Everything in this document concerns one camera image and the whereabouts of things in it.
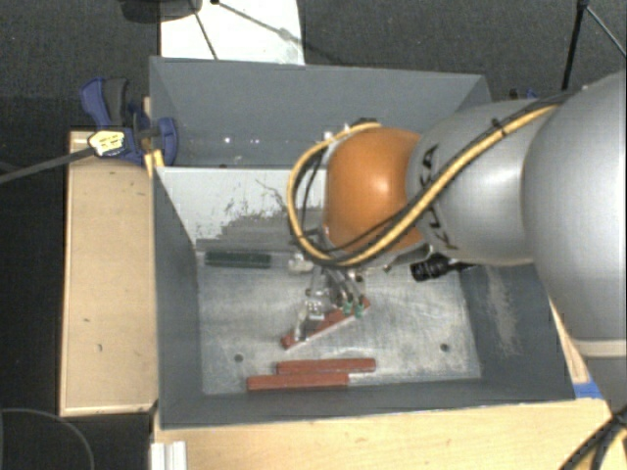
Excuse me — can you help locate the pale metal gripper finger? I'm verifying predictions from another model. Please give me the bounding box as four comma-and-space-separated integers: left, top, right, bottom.
292, 305, 310, 341
304, 299, 325, 336

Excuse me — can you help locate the red-brown block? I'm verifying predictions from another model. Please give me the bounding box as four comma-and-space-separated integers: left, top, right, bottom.
279, 295, 372, 352
245, 372, 351, 393
274, 356, 378, 376

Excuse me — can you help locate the grey metal bin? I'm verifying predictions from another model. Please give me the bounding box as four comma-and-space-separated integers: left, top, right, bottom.
148, 55, 577, 430

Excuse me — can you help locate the dark green flat block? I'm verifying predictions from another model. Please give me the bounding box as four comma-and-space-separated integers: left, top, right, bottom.
204, 250, 273, 269

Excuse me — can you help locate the pale wood flat board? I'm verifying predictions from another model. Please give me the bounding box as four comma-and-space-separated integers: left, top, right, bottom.
58, 129, 161, 418

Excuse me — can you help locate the black cylinder on white bracket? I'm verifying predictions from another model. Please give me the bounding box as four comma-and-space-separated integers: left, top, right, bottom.
410, 254, 477, 284

